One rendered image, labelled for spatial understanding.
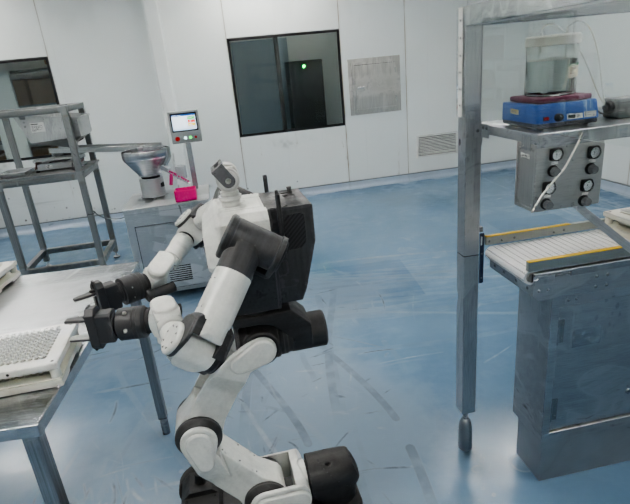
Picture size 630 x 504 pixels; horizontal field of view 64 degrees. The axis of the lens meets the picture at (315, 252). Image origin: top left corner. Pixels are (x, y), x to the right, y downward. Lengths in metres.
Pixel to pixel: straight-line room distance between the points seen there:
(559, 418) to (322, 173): 5.22
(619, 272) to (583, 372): 0.41
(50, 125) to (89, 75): 2.05
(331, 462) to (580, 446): 1.02
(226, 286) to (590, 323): 1.35
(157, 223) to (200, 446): 2.52
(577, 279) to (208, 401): 1.24
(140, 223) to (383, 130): 3.99
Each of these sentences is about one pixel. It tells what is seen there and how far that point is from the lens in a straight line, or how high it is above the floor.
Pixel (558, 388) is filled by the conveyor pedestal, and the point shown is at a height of 0.43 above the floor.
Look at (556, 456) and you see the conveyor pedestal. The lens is 2.34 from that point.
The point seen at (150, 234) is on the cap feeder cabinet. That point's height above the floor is 0.55.
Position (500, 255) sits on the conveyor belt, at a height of 0.94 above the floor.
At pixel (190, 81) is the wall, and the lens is 6.61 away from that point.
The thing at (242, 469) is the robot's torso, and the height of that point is 0.42.
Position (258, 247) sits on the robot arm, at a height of 1.24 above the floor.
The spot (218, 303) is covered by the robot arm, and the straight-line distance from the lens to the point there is 1.14.
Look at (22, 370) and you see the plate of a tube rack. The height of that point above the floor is 0.96.
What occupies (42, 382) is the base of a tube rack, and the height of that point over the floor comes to 0.91.
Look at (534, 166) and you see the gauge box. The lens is 1.61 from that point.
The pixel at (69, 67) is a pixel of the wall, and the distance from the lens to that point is 6.78.
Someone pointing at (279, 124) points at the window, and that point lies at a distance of 6.69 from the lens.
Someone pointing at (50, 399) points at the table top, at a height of 0.89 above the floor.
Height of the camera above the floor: 1.62
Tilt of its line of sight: 20 degrees down
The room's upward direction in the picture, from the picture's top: 6 degrees counter-clockwise
